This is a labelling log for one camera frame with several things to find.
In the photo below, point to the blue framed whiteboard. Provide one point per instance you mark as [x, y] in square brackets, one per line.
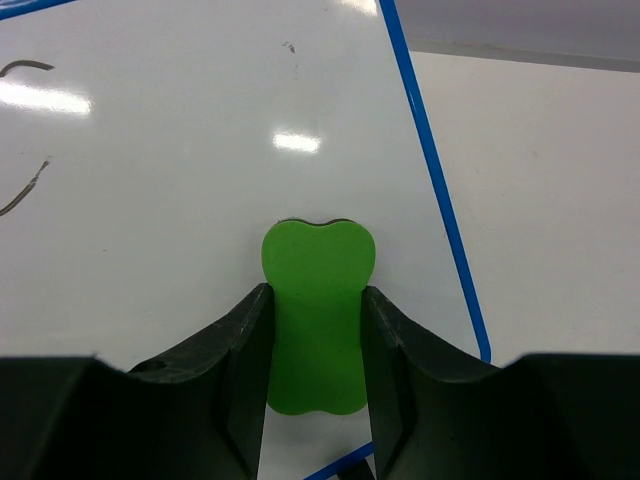
[147, 147]

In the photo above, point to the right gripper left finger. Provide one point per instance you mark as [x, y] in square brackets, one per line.
[195, 411]

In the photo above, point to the green whiteboard eraser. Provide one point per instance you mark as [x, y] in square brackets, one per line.
[317, 273]

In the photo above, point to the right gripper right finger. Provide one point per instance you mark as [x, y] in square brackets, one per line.
[437, 412]

